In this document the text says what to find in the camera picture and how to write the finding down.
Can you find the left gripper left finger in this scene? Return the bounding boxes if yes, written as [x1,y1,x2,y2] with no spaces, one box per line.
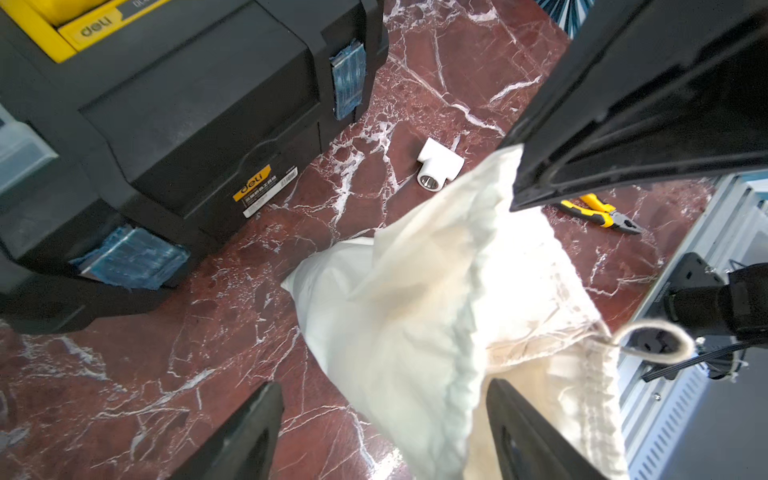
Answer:
[171,382,284,480]

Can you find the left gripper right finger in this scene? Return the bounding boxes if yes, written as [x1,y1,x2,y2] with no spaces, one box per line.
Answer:
[486,379,604,480]

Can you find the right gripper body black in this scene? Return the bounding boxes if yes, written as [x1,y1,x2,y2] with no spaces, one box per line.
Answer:
[504,1,767,210]

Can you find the cream cloth soil bag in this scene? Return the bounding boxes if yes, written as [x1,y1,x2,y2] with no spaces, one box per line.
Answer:
[280,143,697,480]

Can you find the white pipe elbow fitting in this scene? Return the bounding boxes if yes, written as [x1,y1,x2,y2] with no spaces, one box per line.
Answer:
[417,138,465,192]

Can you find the yellow black pliers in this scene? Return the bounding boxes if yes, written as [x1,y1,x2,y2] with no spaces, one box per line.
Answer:
[555,194,645,235]

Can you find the black yellow toolbox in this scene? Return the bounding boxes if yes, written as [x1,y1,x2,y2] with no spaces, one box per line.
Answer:
[1,1,388,335]

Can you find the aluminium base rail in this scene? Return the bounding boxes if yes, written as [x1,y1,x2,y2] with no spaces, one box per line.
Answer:
[619,174,767,479]

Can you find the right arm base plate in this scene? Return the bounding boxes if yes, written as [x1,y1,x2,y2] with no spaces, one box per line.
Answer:
[628,253,745,381]

